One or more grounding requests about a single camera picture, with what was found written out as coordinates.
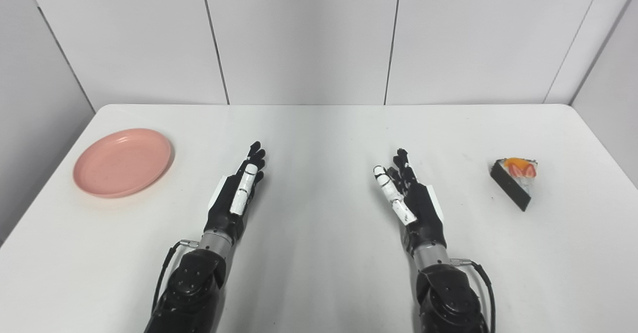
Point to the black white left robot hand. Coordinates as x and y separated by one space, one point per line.
225 208

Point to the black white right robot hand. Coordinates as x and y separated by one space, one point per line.
423 208

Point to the fruit topped cake slice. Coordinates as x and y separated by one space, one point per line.
513 181

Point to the pink round plate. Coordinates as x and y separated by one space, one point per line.
122 162

